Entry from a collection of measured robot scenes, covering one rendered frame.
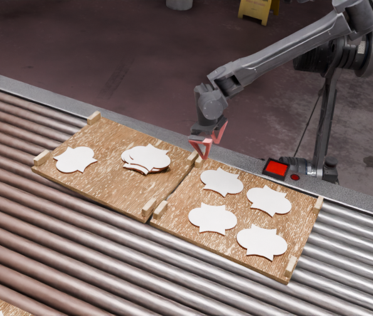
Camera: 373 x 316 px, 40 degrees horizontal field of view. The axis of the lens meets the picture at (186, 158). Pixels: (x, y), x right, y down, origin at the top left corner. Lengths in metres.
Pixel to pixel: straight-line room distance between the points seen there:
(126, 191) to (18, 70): 2.64
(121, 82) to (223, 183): 2.40
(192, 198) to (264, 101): 2.37
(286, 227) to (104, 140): 0.66
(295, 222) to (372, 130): 2.35
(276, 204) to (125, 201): 0.44
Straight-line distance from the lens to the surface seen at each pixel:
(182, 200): 1.51
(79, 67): 4.06
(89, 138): 1.73
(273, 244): 1.43
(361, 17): 1.36
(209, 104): 1.34
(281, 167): 1.71
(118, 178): 1.57
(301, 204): 1.58
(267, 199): 1.55
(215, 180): 1.58
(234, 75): 1.42
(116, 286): 1.32
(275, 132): 3.51
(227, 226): 1.45
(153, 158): 1.61
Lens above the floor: 1.97
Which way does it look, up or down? 39 degrees down
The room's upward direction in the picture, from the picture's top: 6 degrees clockwise
